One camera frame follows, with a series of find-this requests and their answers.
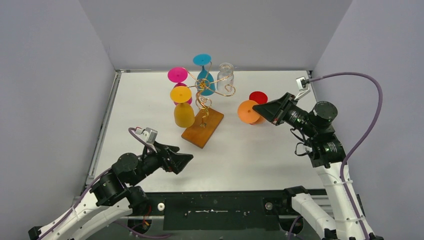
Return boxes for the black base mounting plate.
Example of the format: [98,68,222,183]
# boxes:
[81,187,365,233]

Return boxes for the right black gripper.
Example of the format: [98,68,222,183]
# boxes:
[253,91,319,137]

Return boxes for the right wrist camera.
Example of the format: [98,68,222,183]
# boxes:
[294,76,311,101]

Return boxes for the clear patterned wine glass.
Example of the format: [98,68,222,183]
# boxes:
[216,62,234,93]

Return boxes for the orange wine glass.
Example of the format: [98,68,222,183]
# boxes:
[237,100,265,125]

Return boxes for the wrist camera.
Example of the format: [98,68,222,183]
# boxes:
[140,127,158,145]
[294,76,311,101]

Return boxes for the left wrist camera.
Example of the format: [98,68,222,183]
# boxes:
[140,127,158,145]

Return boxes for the blue wine glass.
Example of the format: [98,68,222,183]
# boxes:
[192,53,216,97]

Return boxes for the yellow wine glass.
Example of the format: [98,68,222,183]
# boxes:
[170,86,195,128]

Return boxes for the gold wire rack wooden base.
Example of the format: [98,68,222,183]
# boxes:
[181,62,236,149]

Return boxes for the red wine glass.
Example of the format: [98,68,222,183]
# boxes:
[249,91,268,104]

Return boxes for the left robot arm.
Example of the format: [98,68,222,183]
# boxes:
[28,142,194,240]

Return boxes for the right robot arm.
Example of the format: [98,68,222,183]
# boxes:
[252,92,382,240]

